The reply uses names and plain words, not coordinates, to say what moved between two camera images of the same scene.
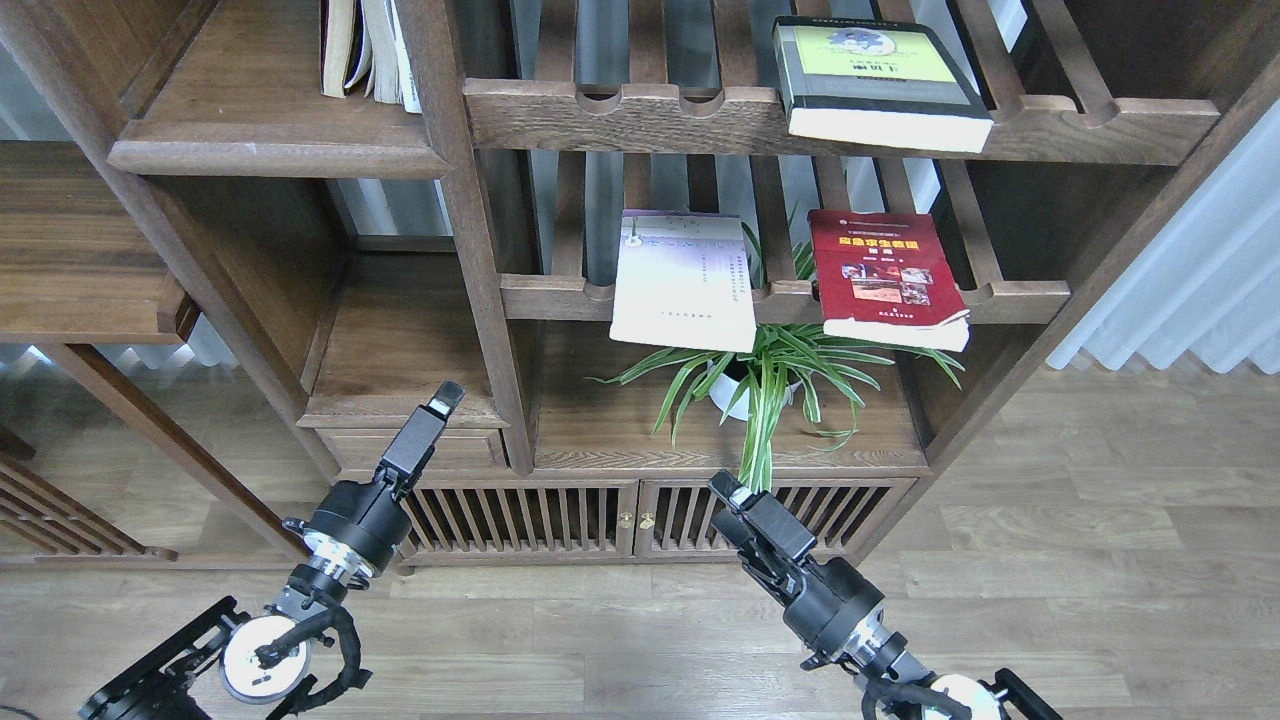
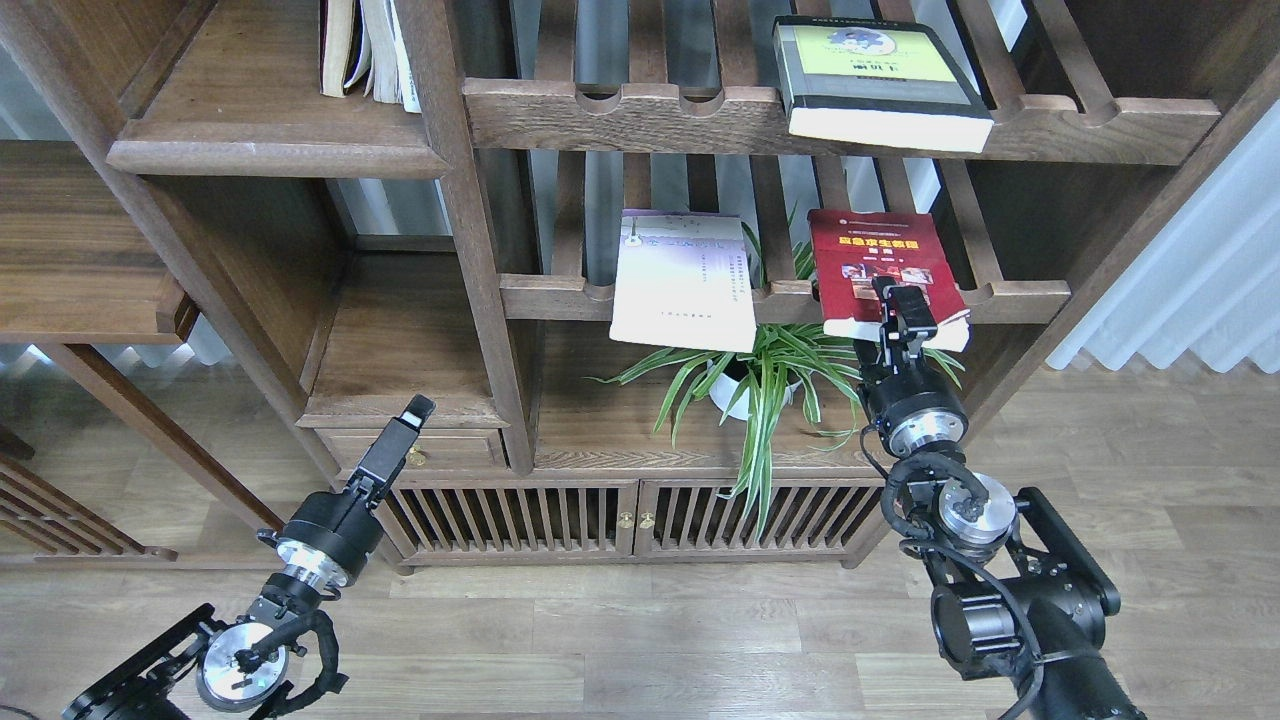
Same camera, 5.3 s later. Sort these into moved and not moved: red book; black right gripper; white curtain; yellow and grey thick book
Moved: black right gripper
Not moved: white curtain; yellow and grey thick book; red book
